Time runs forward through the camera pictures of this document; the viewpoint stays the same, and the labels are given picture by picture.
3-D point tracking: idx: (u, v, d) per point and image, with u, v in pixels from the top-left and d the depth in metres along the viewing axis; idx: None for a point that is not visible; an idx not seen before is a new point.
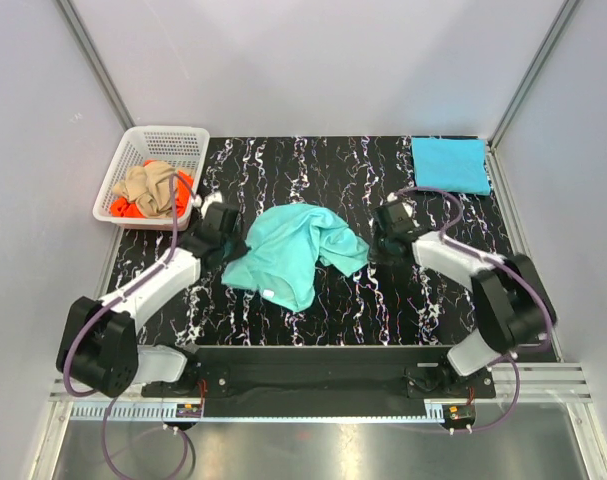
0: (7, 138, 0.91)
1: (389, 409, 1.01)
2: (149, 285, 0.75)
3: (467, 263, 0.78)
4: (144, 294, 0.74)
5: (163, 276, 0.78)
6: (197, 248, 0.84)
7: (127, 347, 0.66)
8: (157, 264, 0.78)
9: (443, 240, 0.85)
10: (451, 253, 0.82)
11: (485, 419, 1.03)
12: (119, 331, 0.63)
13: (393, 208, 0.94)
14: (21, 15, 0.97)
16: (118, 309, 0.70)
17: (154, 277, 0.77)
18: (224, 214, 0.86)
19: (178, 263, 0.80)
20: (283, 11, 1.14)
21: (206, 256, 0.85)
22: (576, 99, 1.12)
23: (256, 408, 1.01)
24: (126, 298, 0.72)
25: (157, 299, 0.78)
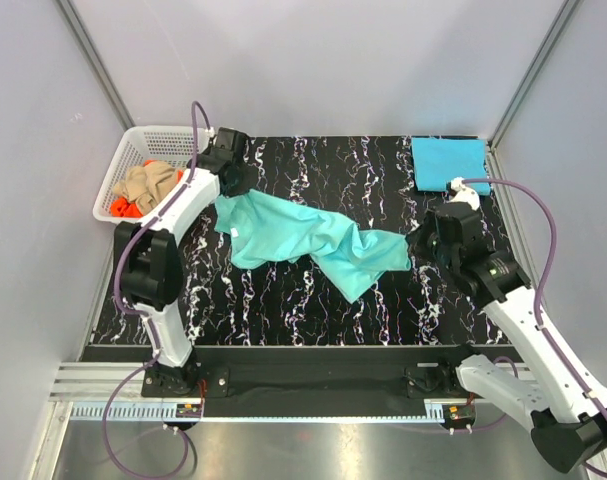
0: (7, 138, 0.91)
1: (389, 409, 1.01)
2: (178, 205, 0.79)
3: (562, 385, 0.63)
4: (178, 212, 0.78)
5: (191, 193, 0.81)
6: (213, 165, 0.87)
7: (172, 261, 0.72)
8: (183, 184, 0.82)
9: (540, 328, 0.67)
10: (545, 349, 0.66)
11: (486, 419, 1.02)
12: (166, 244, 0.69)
13: (466, 221, 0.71)
14: (22, 16, 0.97)
16: (157, 227, 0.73)
17: (182, 198, 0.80)
18: (235, 136, 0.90)
19: (201, 180, 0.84)
20: (283, 11, 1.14)
21: (222, 172, 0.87)
22: (576, 99, 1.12)
23: (256, 408, 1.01)
24: (162, 218, 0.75)
25: (187, 219, 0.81)
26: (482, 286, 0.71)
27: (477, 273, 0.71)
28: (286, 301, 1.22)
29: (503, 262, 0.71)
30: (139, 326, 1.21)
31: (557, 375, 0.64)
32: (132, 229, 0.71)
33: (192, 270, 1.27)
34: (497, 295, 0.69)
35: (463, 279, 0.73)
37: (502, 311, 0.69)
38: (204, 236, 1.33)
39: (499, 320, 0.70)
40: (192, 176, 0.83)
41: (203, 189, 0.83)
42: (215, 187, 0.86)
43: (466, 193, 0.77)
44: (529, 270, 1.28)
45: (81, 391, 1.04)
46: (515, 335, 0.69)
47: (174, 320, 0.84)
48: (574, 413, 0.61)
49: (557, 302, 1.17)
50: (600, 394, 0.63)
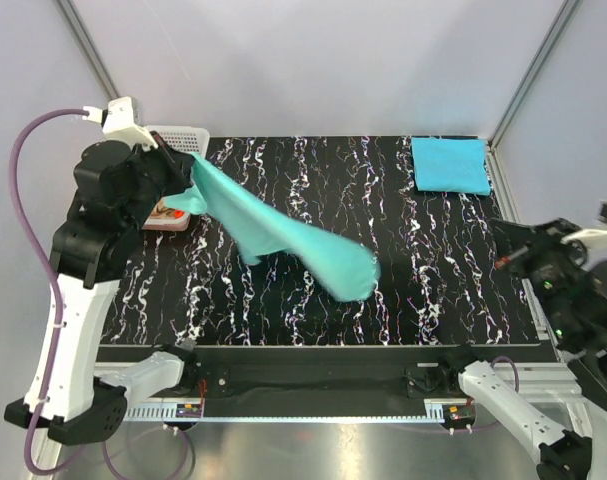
0: (7, 138, 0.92)
1: (389, 409, 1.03)
2: (64, 357, 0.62)
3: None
4: (71, 363, 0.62)
5: (75, 329, 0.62)
6: (92, 243, 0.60)
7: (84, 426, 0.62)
8: (54, 328, 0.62)
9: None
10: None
11: (483, 420, 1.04)
12: (65, 440, 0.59)
13: None
14: (22, 16, 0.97)
16: (49, 412, 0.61)
17: (64, 342, 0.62)
18: (103, 181, 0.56)
19: (78, 302, 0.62)
20: (283, 11, 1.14)
21: (105, 249, 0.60)
22: (575, 100, 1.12)
23: (256, 408, 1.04)
24: (49, 396, 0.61)
25: (89, 349, 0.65)
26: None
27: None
28: (286, 301, 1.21)
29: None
30: (139, 326, 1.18)
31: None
32: (21, 423, 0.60)
33: (192, 270, 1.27)
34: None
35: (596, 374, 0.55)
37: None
38: (204, 236, 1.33)
39: None
40: (61, 306, 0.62)
41: (84, 315, 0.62)
42: (102, 288, 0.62)
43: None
44: None
45: None
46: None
47: (143, 391, 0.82)
48: None
49: None
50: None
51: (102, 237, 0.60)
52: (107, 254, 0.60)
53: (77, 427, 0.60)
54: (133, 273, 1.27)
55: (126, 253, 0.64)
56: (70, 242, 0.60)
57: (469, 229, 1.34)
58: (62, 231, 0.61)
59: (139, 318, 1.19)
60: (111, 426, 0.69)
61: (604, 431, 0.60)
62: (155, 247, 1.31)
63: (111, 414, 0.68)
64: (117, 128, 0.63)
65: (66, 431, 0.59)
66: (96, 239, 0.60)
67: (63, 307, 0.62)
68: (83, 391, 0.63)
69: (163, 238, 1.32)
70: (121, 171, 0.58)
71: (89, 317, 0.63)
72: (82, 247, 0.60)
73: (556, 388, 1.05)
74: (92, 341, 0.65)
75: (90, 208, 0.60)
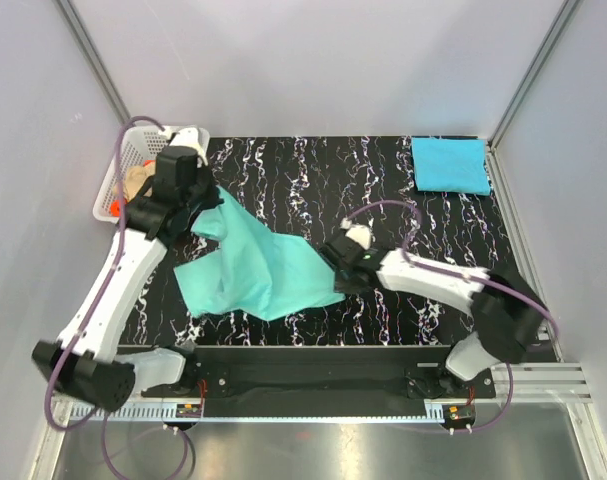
0: (6, 138, 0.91)
1: (389, 409, 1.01)
2: (107, 301, 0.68)
3: (451, 286, 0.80)
4: (110, 308, 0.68)
5: (125, 275, 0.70)
6: (155, 214, 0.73)
7: (110, 375, 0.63)
8: (109, 269, 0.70)
9: (412, 263, 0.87)
10: (425, 274, 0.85)
11: (485, 419, 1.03)
12: (93, 370, 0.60)
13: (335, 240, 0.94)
14: (22, 16, 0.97)
16: (80, 349, 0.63)
17: (111, 286, 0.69)
18: (176, 166, 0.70)
19: (135, 252, 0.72)
20: (283, 11, 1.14)
21: (166, 220, 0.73)
22: (575, 101, 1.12)
23: (256, 408, 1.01)
24: (85, 334, 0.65)
25: (126, 304, 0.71)
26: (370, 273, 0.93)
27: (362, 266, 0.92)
28: None
29: (374, 249, 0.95)
30: (139, 326, 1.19)
31: (444, 283, 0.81)
32: (51, 353, 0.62)
33: None
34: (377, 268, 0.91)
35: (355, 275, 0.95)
37: (385, 277, 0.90)
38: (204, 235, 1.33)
39: (394, 282, 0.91)
40: (121, 252, 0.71)
41: (138, 264, 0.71)
42: (156, 248, 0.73)
43: (356, 227, 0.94)
44: (529, 270, 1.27)
45: None
46: (405, 281, 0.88)
47: (147, 375, 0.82)
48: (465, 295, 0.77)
49: (557, 302, 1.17)
50: (475, 271, 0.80)
51: (163, 211, 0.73)
52: (167, 224, 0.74)
53: (103, 367, 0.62)
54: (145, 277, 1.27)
55: (178, 227, 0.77)
56: (139, 211, 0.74)
57: (468, 229, 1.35)
58: (134, 204, 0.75)
59: (139, 318, 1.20)
60: (118, 400, 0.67)
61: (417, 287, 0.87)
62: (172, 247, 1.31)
63: (123, 385, 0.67)
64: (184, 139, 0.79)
65: (95, 364, 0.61)
66: (159, 211, 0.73)
67: (122, 254, 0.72)
68: (110, 343, 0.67)
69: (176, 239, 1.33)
70: (189, 163, 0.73)
71: (140, 269, 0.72)
72: (148, 217, 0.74)
73: (557, 388, 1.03)
74: (130, 297, 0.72)
75: (156, 188, 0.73)
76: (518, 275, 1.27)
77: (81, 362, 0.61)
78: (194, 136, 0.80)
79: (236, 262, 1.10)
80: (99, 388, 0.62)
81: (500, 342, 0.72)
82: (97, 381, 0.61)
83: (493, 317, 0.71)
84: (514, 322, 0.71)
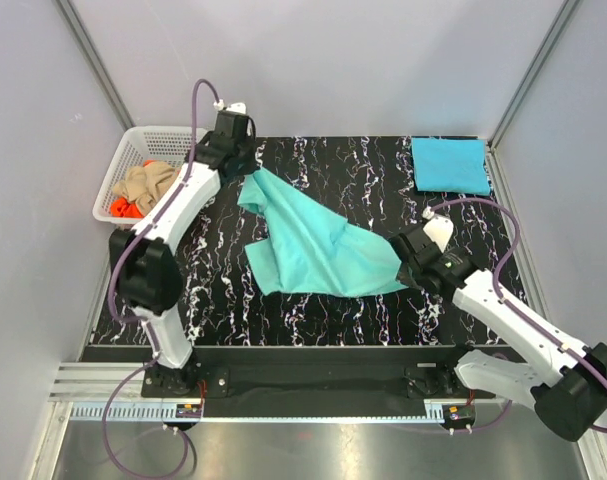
0: (6, 138, 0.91)
1: (389, 409, 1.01)
2: (175, 207, 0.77)
3: (541, 349, 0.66)
4: (175, 214, 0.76)
5: (190, 191, 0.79)
6: (213, 156, 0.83)
7: (170, 269, 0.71)
8: (179, 184, 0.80)
9: (502, 300, 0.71)
10: (515, 320, 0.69)
11: (485, 419, 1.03)
12: (161, 253, 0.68)
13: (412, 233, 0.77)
14: (22, 16, 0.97)
16: (151, 235, 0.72)
17: (179, 195, 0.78)
18: (234, 120, 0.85)
19: (201, 174, 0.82)
20: (283, 11, 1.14)
21: (223, 163, 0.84)
22: (575, 101, 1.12)
23: (256, 408, 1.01)
24: (157, 225, 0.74)
25: (188, 215, 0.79)
26: (444, 281, 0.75)
27: (436, 270, 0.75)
28: (286, 301, 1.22)
29: (456, 256, 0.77)
30: (139, 326, 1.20)
31: (531, 339, 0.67)
32: (127, 235, 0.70)
33: (192, 270, 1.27)
34: (456, 281, 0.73)
35: (425, 280, 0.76)
37: (465, 295, 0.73)
38: (204, 235, 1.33)
39: (468, 305, 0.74)
40: (189, 174, 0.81)
41: (201, 184, 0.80)
42: (214, 184, 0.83)
43: (440, 221, 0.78)
44: (529, 270, 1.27)
45: (80, 391, 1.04)
46: (481, 312, 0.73)
47: (174, 324, 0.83)
48: (555, 368, 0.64)
49: (557, 302, 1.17)
50: (575, 344, 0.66)
51: (221, 155, 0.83)
52: (224, 168, 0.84)
53: (169, 254, 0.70)
54: None
55: (229, 177, 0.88)
56: (200, 154, 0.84)
57: (469, 229, 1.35)
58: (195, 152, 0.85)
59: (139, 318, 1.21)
60: (171, 297, 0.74)
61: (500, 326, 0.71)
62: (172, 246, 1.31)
63: (177, 285, 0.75)
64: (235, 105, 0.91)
65: (163, 248, 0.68)
66: (217, 155, 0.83)
67: (190, 176, 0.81)
68: (173, 241, 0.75)
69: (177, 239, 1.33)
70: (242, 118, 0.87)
71: (203, 189, 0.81)
72: (207, 159, 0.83)
73: None
74: (191, 213, 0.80)
75: (215, 139, 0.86)
76: (518, 275, 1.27)
77: (151, 245, 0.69)
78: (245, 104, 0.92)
79: (281, 230, 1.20)
80: (161, 273, 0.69)
81: (562, 418, 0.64)
82: (162, 265, 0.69)
83: (574, 401, 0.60)
84: (590, 405, 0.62)
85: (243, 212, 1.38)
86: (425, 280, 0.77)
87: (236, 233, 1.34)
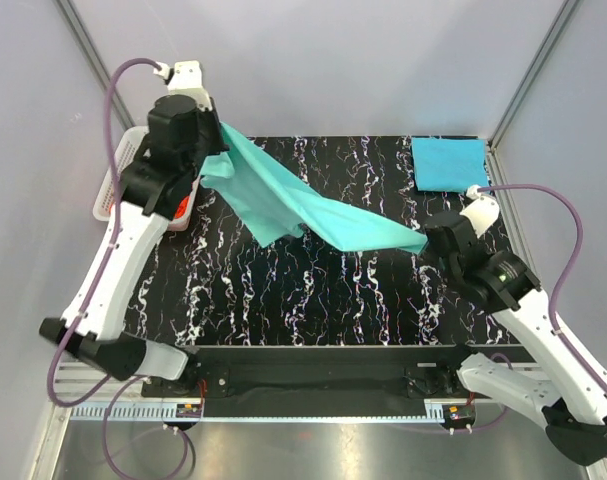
0: (6, 138, 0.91)
1: (389, 409, 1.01)
2: (106, 281, 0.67)
3: (587, 394, 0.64)
4: (106, 293, 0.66)
5: (123, 254, 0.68)
6: (153, 182, 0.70)
7: (112, 359, 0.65)
8: (107, 247, 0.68)
9: (557, 333, 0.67)
10: (562, 355, 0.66)
11: (485, 419, 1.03)
12: (95, 353, 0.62)
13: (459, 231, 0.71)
14: (22, 17, 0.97)
16: (83, 328, 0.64)
17: (109, 265, 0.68)
18: (171, 124, 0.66)
19: (132, 227, 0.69)
20: (283, 11, 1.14)
21: (166, 188, 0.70)
22: (575, 101, 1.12)
23: (257, 408, 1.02)
24: (87, 313, 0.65)
25: (129, 281, 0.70)
26: (491, 293, 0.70)
27: (485, 280, 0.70)
28: (286, 301, 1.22)
29: (509, 265, 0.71)
30: (139, 326, 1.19)
31: (579, 380, 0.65)
32: (57, 332, 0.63)
33: (192, 270, 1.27)
34: (510, 302, 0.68)
35: (470, 287, 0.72)
37: (515, 317, 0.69)
38: (204, 235, 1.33)
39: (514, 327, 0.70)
40: (118, 228, 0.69)
41: (136, 241, 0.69)
42: (155, 221, 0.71)
43: (484, 204, 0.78)
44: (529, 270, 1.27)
45: (80, 391, 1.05)
46: (528, 338, 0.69)
47: (157, 354, 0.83)
48: (599, 416, 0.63)
49: (557, 302, 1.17)
50: None
51: (163, 178, 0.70)
52: (168, 193, 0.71)
53: (105, 349, 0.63)
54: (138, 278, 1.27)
55: (180, 197, 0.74)
56: (136, 177, 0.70)
57: None
58: (131, 171, 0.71)
59: (139, 317, 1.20)
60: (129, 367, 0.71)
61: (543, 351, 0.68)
62: (172, 247, 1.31)
63: (129, 357, 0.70)
64: (182, 86, 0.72)
65: (97, 347, 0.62)
66: (158, 179, 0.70)
67: (119, 231, 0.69)
68: (114, 319, 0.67)
69: (177, 238, 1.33)
70: (184, 119, 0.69)
71: (139, 246, 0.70)
72: (144, 184, 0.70)
73: None
74: (132, 276, 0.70)
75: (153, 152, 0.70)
76: None
77: (84, 343, 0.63)
78: (197, 88, 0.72)
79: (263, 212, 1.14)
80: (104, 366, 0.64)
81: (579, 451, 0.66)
82: (101, 363, 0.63)
83: None
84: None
85: None
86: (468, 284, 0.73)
87: (236, 233, 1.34)
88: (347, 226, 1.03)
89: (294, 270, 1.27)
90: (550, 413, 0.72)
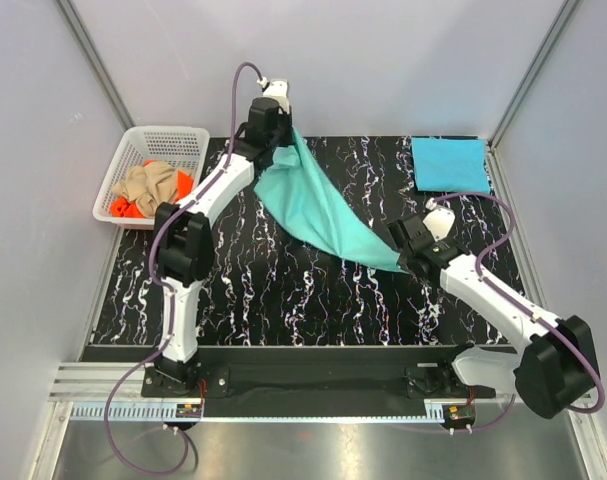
0: (6, 138, 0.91)
1: (389, 409, 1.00)
2: (215, 189, 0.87)
3: (515, 319, 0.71)
4: (214, 194, 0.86)
5: (228, 178, 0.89)
6: (250, 151, 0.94)
7: (205, 244, 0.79)
8: (220, 170, 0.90)
9: (481, 278, 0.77)
10: (490, 295, 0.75)
11: (484, 419, 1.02)
12: (199, 225, 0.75)
13: (409, 221, 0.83)
14: (22, 16, 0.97)
16: (193, 210, 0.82)
17: (219, 181, 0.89)
18: (265, 114, 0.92)
19: (239, 165, 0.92)
20: (284, 11, 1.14)
21: (258, 157, 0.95)
22: (575, 101, 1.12)
23: (256, 408, 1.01)
24: (199, 202, 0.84)
25: (225, 198, 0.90)
26: (431, 266, 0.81)
27: (425, 255, 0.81)
28: (286, 301, 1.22)
29: (445, 243, 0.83)
30: (139, 326, 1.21)
31: (506, 311, 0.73)
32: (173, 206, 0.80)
33: None
34: (441, 264, 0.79)
35: (415, 264, 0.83)
37: (449, 277, 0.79)
38: None
39: (451, 286, 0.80)
40: (229, 161, 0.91)
41: (238, 174, 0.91)
42: (249, 173, 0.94)
43: (441, 212, 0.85)
44: (529, 270, 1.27)
45: (80, 391, 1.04)
46: (464, 291, 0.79)
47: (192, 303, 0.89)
48: (526, 337, 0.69)
49: (557, 302, 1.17)
50: (547, 315, 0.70)
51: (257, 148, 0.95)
52: (259, 161, 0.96)
53: (207, 226, 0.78)
54: (133, 272, 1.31)
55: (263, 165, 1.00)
56: (239, 148, 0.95)
57: (469, 229, 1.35)
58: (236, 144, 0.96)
59: (139, 318, 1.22)
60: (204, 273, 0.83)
61: (475, 299, 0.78)
62: None
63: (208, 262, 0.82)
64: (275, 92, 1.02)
65: (203, 220, 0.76)
66: (252, 150, 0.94)
67: (230, 164, 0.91)
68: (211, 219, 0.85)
69: None
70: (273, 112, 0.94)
71: (239, 178, 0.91)
72: (244, 153, 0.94)
73: None
74: (227, 197, 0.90)
75: (249, 132, 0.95)
76: (519, 275, 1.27)
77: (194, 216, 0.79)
78: (285, 90, 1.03)
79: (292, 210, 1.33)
80: (196, 245, 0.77)
81: (534, 390, 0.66)
82: (197, 237, 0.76)
83: (543, 367, 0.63)
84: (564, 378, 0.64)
85: (243, 213, 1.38)
86: (414, 265, 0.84)
87: (236, 233, 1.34)
88: (356, 243, 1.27)
89: (294, 270, 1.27)
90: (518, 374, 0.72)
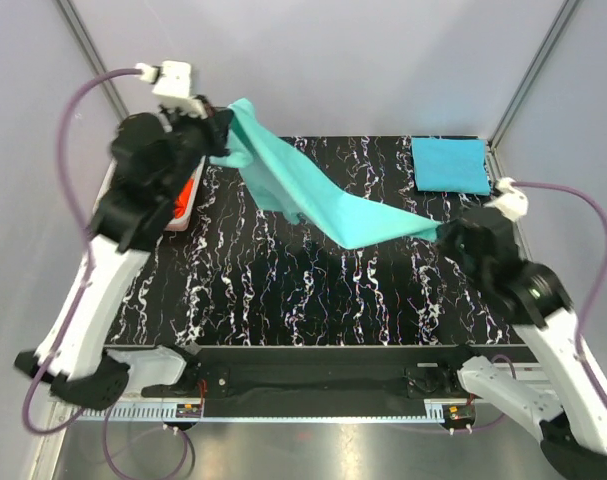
0: (6, 138, 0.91)
1: (389, 409, 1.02)
2: (84, 313, 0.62)
3: (596, 420, 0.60)
4: (85, 321, 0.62)
5: (97, 293, 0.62)
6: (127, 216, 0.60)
7: (90, 391, 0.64)
8: (80, 285, 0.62)
9: (579, 360, 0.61)
10: (581, 382, 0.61)
11: (485, 419, 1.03)
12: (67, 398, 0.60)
13: (499, 234, 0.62)
14: (22, 17, 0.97)
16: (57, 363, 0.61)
17: (86, 300, 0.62)
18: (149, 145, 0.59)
19: (106, 265, 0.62)
20: (283, 11, 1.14)
21: (143, 220, 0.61)
22: (575, 101, 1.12)
23: (256, 408, 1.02)
24: (61, 351, 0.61)
25: (107, 309, 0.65)
26: (520, 306, 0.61)
27: (515, 292, 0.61)
28: (286, 301, 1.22)
29: (545, 277, 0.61)
30: (139, 326, 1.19)
31: (591, 408, 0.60)
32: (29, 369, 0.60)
33: (192, 270, 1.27)
34: (538, 321, 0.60)
35: (495, 296, 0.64)
37: (541, 338, 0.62)
38: (204, 235, 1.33)
39: (534, 342, 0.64)
40: (91, 266, 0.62)
41: (113, 275, 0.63)
42: (131, 261, 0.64)
43: (514, 198, 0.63)
44: None
45: None
46: (546, 356, 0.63)
47: (150, 366, 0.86)
48: (603, 446, 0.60)
49: None
50: None
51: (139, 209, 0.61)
52: (144, 226, 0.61)
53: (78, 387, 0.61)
54: None
55: (159, 229, 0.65)
56: (113, 206, 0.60)
57: None
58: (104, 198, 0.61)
59: (139, 318, 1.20)
60: (109, 397, 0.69)
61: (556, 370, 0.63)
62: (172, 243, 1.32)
63: (111, 386, 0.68)
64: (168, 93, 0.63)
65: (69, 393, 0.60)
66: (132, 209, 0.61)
67: (93, 267, 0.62)
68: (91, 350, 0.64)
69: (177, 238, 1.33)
70: (165, 141, 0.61)
71: (115, 282, 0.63)
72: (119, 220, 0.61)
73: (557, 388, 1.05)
74: (109, 307, 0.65)
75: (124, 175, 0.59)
76: None
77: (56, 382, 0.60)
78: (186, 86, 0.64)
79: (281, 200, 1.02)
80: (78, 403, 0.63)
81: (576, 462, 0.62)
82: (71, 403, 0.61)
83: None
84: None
85: (243, 212, 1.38)
86: (496, 297, 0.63)
87: (236, 233, 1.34)
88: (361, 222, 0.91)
89: (294, 270, 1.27)
90: (547, 428, 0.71)
